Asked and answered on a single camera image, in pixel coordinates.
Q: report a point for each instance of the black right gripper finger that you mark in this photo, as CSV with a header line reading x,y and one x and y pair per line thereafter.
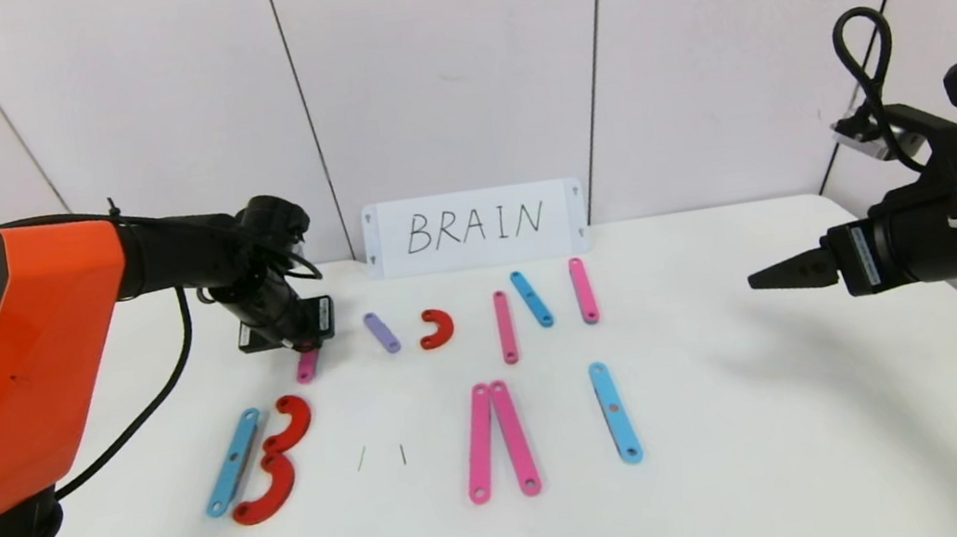
x,y
808,277
814,259

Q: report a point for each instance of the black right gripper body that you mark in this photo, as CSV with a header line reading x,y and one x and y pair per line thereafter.
x,y
858,256

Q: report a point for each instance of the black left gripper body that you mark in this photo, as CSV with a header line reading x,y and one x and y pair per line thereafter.
x,y
288,329

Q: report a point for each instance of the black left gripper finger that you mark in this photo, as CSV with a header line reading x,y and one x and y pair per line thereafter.
x,y
298,346
316,342

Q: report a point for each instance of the long pink bar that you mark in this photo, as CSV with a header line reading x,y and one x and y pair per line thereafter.
x,y
505,327
479,443
514,437
308,365

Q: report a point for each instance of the small red arc piece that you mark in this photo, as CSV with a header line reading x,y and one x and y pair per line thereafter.
x,y
445,328

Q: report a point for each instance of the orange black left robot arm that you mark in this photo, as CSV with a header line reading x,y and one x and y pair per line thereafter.
x,y
18,324

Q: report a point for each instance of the white BRAIN word card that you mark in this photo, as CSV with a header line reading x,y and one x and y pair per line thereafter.
x,y
477,255

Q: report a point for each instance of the short purple bar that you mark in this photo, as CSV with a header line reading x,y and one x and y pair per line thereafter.
x,y
382,333

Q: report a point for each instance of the medium red arc piece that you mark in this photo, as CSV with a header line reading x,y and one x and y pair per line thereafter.
x,y
303,418

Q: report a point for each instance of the long blue bar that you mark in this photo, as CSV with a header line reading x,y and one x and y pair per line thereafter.
x,y
232,462
615,411

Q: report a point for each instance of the large red arc piece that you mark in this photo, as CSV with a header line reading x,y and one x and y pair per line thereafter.
x,y
282,488

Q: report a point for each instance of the short blue bar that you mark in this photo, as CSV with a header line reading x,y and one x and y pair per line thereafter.
x,y
531,298

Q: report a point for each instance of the short pink bar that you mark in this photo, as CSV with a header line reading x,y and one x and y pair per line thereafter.
x,y
583,291

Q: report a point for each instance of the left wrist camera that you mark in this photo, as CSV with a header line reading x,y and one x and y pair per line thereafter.
x,y
256,337

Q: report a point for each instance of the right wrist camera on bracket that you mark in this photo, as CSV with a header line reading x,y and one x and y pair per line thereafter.
x,y
943,139

